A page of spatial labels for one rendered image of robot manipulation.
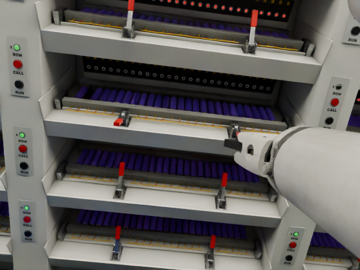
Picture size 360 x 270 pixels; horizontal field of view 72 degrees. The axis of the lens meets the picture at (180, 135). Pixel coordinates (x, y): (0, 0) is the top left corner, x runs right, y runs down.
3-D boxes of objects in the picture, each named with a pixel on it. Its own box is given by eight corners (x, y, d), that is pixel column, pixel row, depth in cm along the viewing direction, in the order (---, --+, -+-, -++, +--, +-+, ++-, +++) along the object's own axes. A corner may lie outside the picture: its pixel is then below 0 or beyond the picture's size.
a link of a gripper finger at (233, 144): (215, 147, 36) (230, 144, 41) (269, 158, 32) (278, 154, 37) (216, 139, 36) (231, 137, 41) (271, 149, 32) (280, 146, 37)
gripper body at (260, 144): (252, 191, 28) (230, 167, 39) (341, 200, 28) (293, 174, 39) (262, 124, 27) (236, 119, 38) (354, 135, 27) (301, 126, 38)
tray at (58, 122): (293, 162, 62) (309, 132, 56) (46, 135, 60) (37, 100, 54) (271, 118, 78) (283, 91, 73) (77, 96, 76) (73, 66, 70)
